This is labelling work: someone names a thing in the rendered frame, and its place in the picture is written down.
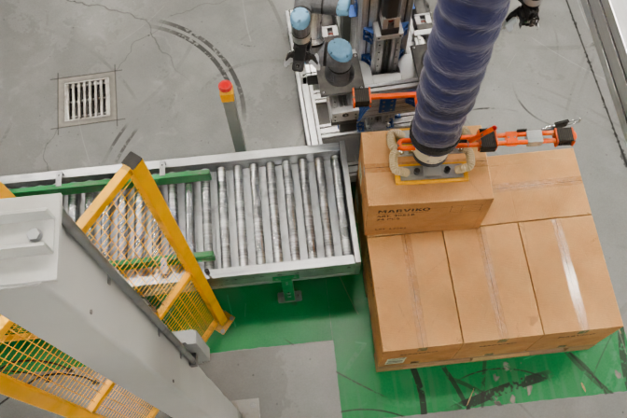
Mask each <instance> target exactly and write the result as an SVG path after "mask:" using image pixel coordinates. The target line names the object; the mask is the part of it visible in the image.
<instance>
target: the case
mask: <svg viewBox="0 0 627 418"><path fill-rule="evenodd" d="M465 127H468V128H469V130H470V132H471V134H476V133H477V131H478V129H482V127H481V125H475V126H465ZM387 133H388V131H381V132H362V133H361V137H360V148H359V160H358V174H359V185H360V195H361V205H362V216H363V226H364V235H377V234H393V233H409V232H424V231H440V230H470V229H478V228H479V226H480V225H481V222H482V221H483V219H484V217H485V215H486V213H487V211H488V209H489V208H490V206H491V204H492V202H493V200H494V193H493V187H492V181H491V176H490V171H489V165H488V160H487V155H486V152H480V151H478V148H477V147H472V148H471V149H473V151H474V154H475V155H474V156H475V166H474V168H473V169H472V170H471V171H468V177H469V181H468V182H452V183H435V184H417V185H400V186H396V181H395V174H393V173H392V171H391V170H390V166H389V154H390V152H391V151H392V150H390V148H388V145H387V142H386V135H387ZM452 161H467V158H466V154H465V153H461V154H448V157H447V159H446V161H444V162H452ZM397 163H398V165H399V164H417V163H418V162H417V161H416V160H415V159H414V157H413V156H409V157H397Z"/></svg>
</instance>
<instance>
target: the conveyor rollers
mask: <svg viewBox="0 0 627 418"><path fill-rule="evenodd" d="M330 162H331V170H332V177H333V185H334V191H335V199H336V206H337V214H338V221H339V229H340V236H341V251H342V255H343V256H347V255H352V249H351V242H350V234H349V228H348V220H347V214H346V206H345V199H344V192H343V184H342V177H341V164H340V157H339V156H337V155H335V156H331V157H330ZM298 164H299V173H300V190H301V199H302V208H303V217H304V226H305V235H306V244H307V253H308V259H311V258H317V250H316V241H315V233H314V217H313V208H312V200H311V191H310V183H309V174H308V165H307V160H306V159H300V160H298ZM265 165H266V176H267V188H268V199H269V210H270V221H271V233H272V254H273V263H275V262H283V251H282V241H281V231H280V220H279V210H278V199H277V188H276V178H275V168H274V162H267V163H266V164H265ZM314 167H315V175H316V183H317V191H318V200H319V207H320V216H321V224H322V231H323V240H324V248H325V256H326V258H329V257H335V253H334V245H333V238H332V230H331V222H330V214H329V207H328V199H327V184H326V177H325V168H324V161H323V158H321V157H317V158H315V159H314ZM282 170H283V179H284V190H285V199H286V219H287V228H288V239H289V249H290V258H291V261H293V260H300V247H299V237H298V228H297V219H296V209H295V200H294V190H293V181H292V172H291V162H290V160H284V161H282ZM249 173H250V186H251V198H252V211H253V224H254V236H255V249H256V263H257V265H258V264H266V258H265V246H264V234H263V222H262V210H261V199H260V186H259V174H258V165H257V164H255V163H252V164H250V165H249ZM216 177H217V195H218V212H219V230H220V249H221V267H222V268H230V267H231V260H230V229H229V212H228V196H227V180H226V168H225V167H218V168H216ZM233 182H234V197H235V212H236V227H237V242H238V257H239V267H240V266H248V252H247V239H246V225H245V210H244V184H243V170H242V166H241V165H235V166H233ZM184 187H185V218H186V241H187V243H188V246H189V248H190V250H191V252H192V253H193V252H196V239H195V213H194V187H193V182H188V183H184ZM120 191H121V192H122V191H123V189H121V190H120ZM136 191H137V189H136V188H134V193H135V192H136ZM201 193H202V237H203V251H212V250H213V233H212V213H211V193H210V180H207V181H201ZM119 194H120V192H119V193H118V196H119ZM122 194H123V195H124V197H126V195H127V194H128V189H127V188H126V189H125V190H124V191H123V192H122ZM122 194H121V195H120V196H119V197H118V205H119V204H120V203H121V205H120V206H118V210H120V211H121V210H122V208H123V207H124V206H125V205H126V203H127V202H126V200H127V201H128V196H127V197H126V200H125V199H124V197H123V196H122ZM139 196H140V194H139V192H138V191H137V192H136V193H135V195H134V201H136V200H137V199H138V197H139ZM77 197H78V194H69V195H68V212H67V214H68V215H69V216H70V217H71V218H72V219H73V220H74V221H75V222H76V223H77ZM123 199H124V201H123V202H122V200H123ZM93 201H94V192H87V193H85V209H84V213H85V211H86V210H87V209H88V208H89V206H90V205H91V204H92V203H93ZM140 202H142V203H141V204H140ZM139 204H140V205H139ZM138 205H139V206H138ZM110 206H111V203H110V204H109V205H108V206H107V207H106V208H105V211H107V210H108V208H109V207H110ZM137 206H138V208H137V209H136V207H137ZM144 206H145V204H144V201H143V199H142V197H141V196H140V198H139V199H138V200H137V201H136V203H135V204H134V210H135V209H136V210H135V213H136V215H134V218H135V220H134V226H135V225H136V224H137V222H138V221H139V220H140V218H141V217H142V216H143V217H142V219H141V220H140V221H141V223H142V224H143V223H144V221H145V216H144V213H145V208H144V209H143V207H144ZM168 207H169V209H170V211H171V213H172V215H173V217H174V220H175V221H176V223H177V225H178V213H177V184H170V185H168ZM142 209H143V210H142ZM141 210H142V211H141ZM140 211H141V213H140V214H139V212H140ZM127 212H128V204H127V205H126V206H125V208H124V209H123V210H122V211H121V214H122V215H121V214H119V211H118V214H119V215H118V223H119V224H118V229H120V228H121V227H122V226H123V224H124V223H125V222H126V221H125V219H126V220H127V219H128V213H127ZM126 213H127V214H126ZM106 214H108V216H110V218H111V208H110V209H109V210H108V211H107V213H106ZM106 214H105V212H102V214H101V217H102V216H104V217H103V218H102V219H101V227H102V226H103V229H104V230H102V229H101V236H102V234H103V233H104V232H106V233H107V235H109V234H110V227H109V228H108V226H109V225H110V224H111V220H110V219H108V216H107V215H106ZM125 214H126V216H124V215H125ZM138 214H139V215H138ZM137 215H138V218H139V220H138V218H137V217H136V216H137ZM123 216H124V217H125V219H124V218H123ZM122 218H123V219H122ZM152 218H153V215H152V214H151V219H152ZM107 219H108V220H107ZM121 219H122V220H121ZM106 220H107V221H106ZM120 220H121V221H120ZM140 221H139V223H138V224H137V225H136V226H135V228H134V232H136V235H137V237H138V236H139V235H140V234H141V232H142V231H143V230H144V227H143V226H145V223H144V224H143V226H142V227H141V225H142V224H141V223H140ZM155 221H156V220H155V218H153V219H152V220H151V227H152V225H153V224H154V223H155ZM105 222H106V223H105ZM127 222H128V221H127ZM127 222H126V223H125V225H124V226H123V227H122V228H121V230H120V232H121V233H122V234H123V232H124V231H125V230H126V229H127V228H128V223H127ZM157 226H158V223H157V222H156V223H155V224H154V226H153V227H152V228H151V231H152V232H153V230H155V231H154V232H153V233H152V239H153V238H154V237H155V235H156V234H157V233H158V231H159V230H160V227H159V226H158V227H157ZM140 227H141V228H140ZM107 228H108V229H107ZM139 228H140V229H139ZM106 229H107V231H105V230H106ZM138 229H139V231H137V230H138ZM120 232H119V231H118V239H119V237H120V236H121V234H120ZM127 234H128V230H126V231H125V233H124V234H123V236H124V237H125V238H126V237H127ZM107 235H106V234H105V233H104V235H103V236H102V237H101V244H103V245H102V247H101V249H100V252H101V253H102V252H103V249H105V251H104V252H103V253H102V254H103V255H104V256H106V253H108V252H109V251H110V244H109V243H110V239H109V238H107ZM136 235H134V240H136V239H137V237H136ZM160 235H161V230H160V231H159V233H158V234H157V235H156V237H155V238H154V239H153V242H154V243H155V242H156V241H157V242H156V243H155V244H154V243H153V242H152V245H153V244H154V246H153V247H152V253H153V251H154V250H155V249H156V246H158V245H159V244H160V245H159V246H158V248H159V250H160V251H159V250H158V248H157V249H156V250H155V251H154V253H153V254H152V257H155V255H156V254H157V253H158V251H159V253H158V254H157V255H156V257H157V256H159V255H160V253H161V249H160V248H161V243H160V242H161V236H160ZM123 236H121V238H120V239H119V240H118V247H119V250H120V251H122V249H123V248H124V247H125V245H126V244H127V242H126V240H127V238H126V240H125V241H124V238H123ZM144 236H145V231H143V232H142V234H141V235H140V236H139V239H140V241H141V240H142V239H143V237H144ZM109 237H110V235H109ZM159 237H160V238H159ZM106 238H107V239H106ZM158 238H159V239H158ZM105 239H106V241H105V242H104V240H105ZM123 241H124V242H123ZM140 241H139V240H138V239H137V240H136V242H135V243H134V248H135V247H136V246H137V245H138V244H139V245H138V246H137V247H136V248H135V250H134V251H135V252H136V253H137V252H138V250H139V249H140V248H141V247H142V245H143V244H144V243H145V238H144V239H143V240H142V244H141V243H140ZM122 242H123V244H121V243H122ZM107 245H108V247H106V246H107ZM144 246H145V245H144ZM144 246H143V247H142V248H141V249H140V251H139V252H138V253H137V255H138V256H137V255H136V256H135V257H134V258H138V257H140V255H141V254H142V253H143V251H144V250H145V248H144ZM119 250H118V254H119V253H120V251H119ZM126 252H127V246H126V247H125V248H124V249H123V251H122V254H123V255H125V253H126ZM122 254H121V253H120V255H119V256H118V260H121V259H126V258H127V254H126V255H125V257H126V258H122V257H123V255H122ZM108 255H109V256H110V252H109V253H108ZM108 255H107V256H106V258H107V260H109V259H110V257H109V256H108ZM134 255H135V253H134ZM144 256H145V252H144V253H143V254H142V256H141V257H140V258H143V257H144Z"/></svg>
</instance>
